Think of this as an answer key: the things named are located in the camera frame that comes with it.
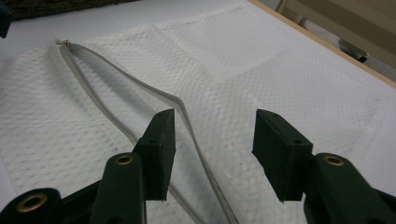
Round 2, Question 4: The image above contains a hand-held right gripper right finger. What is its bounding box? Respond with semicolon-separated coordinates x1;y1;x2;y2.
251;108;396;224

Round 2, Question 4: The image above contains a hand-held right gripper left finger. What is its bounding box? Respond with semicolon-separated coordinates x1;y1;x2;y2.
90;108;177;224

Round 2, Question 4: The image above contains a white mesh laundry bag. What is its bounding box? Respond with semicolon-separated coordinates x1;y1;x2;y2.
0;4;396;224

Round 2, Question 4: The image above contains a wooden table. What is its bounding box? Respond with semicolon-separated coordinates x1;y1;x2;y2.
247;0;396;91

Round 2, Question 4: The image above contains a black curved object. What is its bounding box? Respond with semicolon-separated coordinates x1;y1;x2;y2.
338;38;369;63

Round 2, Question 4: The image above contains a light wooden desk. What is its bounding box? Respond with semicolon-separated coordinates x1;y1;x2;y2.
276;0;396;70

